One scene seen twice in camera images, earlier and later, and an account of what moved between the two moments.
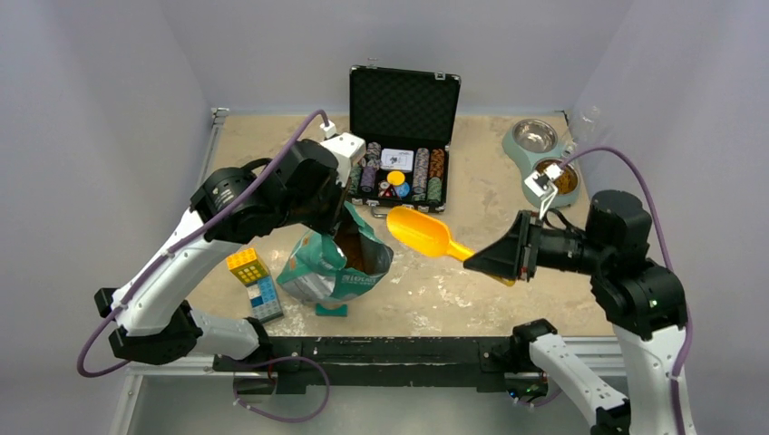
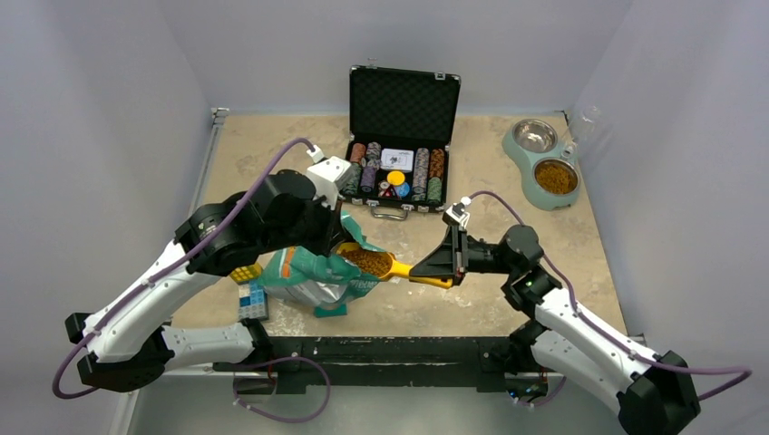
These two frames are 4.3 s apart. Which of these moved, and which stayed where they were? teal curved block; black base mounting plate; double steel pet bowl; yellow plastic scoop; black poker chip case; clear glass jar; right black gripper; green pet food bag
Moved: yellow plastic scoop; green pet food bag; right black gripper
Stayed: black base mounting plate; clear glass jar; black poker chip case; teal curved block; double steel pet bowl
